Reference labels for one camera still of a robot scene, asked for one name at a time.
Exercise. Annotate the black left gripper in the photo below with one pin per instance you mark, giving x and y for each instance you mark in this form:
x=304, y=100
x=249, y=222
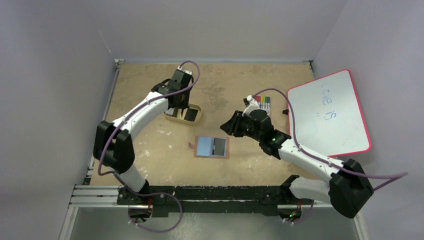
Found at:
x=185, y=104

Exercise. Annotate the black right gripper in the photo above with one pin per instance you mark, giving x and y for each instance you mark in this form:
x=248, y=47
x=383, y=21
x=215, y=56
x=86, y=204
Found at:
x=240, y=122

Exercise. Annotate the black credit card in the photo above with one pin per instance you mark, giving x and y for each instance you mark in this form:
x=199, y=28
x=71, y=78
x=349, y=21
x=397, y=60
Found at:
x=191, y=114
x=219, y=147

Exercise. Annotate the pink leather card holder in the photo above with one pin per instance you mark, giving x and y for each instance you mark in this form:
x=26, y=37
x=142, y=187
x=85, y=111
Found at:
x=203, y=147

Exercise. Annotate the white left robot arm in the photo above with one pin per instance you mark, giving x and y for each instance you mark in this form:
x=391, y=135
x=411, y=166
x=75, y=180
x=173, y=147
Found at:
x=113, y=144

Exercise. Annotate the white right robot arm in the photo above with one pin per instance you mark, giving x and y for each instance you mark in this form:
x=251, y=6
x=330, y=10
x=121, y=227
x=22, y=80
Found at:
x=341, y=184

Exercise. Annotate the pack of coloured markers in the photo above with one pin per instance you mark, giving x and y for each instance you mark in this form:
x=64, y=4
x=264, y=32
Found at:
x=264, y=103

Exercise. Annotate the beige oval plastic tray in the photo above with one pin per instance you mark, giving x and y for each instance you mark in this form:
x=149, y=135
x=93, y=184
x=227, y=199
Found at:
x=179, y=118

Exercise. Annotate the pink framed whiteboard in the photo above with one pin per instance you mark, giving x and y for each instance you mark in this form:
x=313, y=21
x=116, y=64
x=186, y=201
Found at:
x=328, y=117

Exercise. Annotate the aluminium frame rail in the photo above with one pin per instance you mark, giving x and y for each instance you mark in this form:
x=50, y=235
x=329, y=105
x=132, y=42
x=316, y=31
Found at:
x=113, y=196

